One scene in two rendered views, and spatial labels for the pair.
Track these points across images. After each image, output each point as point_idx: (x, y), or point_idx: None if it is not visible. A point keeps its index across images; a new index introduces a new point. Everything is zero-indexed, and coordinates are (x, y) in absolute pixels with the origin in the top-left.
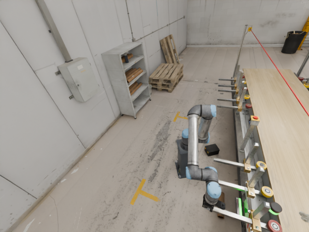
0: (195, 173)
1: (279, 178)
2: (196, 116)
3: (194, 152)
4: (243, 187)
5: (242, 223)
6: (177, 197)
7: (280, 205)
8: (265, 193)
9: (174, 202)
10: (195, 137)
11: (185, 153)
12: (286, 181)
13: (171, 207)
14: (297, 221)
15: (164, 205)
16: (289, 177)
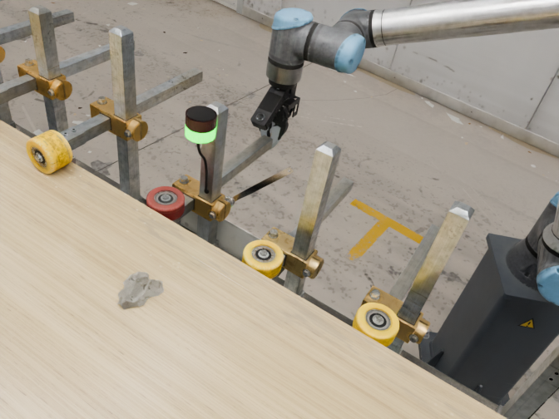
0: (347, 15)
1: (296, 332)
2: None
3: (413, 7)
4: None
5: None
6: (352, 305)
7: (200, 122)
8: (259, 243)
9: (338, 292)
10: (468, 1)
11: (492, 250)
12: (276, 347)
13: (324, 279)
14: (145, 257)
15: (334, 266)
16: (290, 378)
